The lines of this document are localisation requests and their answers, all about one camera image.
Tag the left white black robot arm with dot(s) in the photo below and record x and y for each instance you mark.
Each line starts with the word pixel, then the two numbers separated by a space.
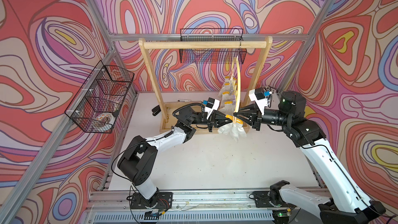
pixel 137 161

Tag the black object behind rack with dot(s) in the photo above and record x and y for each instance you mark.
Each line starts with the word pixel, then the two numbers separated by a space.
pixel 156 110

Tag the aluminium front rail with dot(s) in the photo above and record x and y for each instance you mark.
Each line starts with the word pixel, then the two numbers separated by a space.
pixel 228 206

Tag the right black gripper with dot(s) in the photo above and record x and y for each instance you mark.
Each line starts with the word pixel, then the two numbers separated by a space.
pixel 255 121

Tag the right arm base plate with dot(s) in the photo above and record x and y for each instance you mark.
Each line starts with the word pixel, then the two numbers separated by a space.
pixel 265 199

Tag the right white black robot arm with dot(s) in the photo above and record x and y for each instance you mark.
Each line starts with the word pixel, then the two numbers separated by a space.
pixel 348 203

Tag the tape roll in basket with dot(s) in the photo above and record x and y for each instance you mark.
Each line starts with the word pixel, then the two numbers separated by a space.
pixel 104 121

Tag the side black wire basket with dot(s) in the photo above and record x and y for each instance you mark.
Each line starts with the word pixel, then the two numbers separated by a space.
pixel 104 91

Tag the yellow curved clip hanger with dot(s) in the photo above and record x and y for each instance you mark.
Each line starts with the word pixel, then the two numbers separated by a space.
pixel 235 73

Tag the mesh pencil cup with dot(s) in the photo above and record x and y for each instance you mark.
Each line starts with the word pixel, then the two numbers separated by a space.
pixel 268 93

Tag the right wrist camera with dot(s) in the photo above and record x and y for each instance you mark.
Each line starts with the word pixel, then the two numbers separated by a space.
pixel 257 95

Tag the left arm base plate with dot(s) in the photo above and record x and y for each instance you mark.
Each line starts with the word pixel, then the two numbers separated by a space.
pixel 160 200

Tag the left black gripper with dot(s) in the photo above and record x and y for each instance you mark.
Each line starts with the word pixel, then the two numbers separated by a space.
pixel 214 122

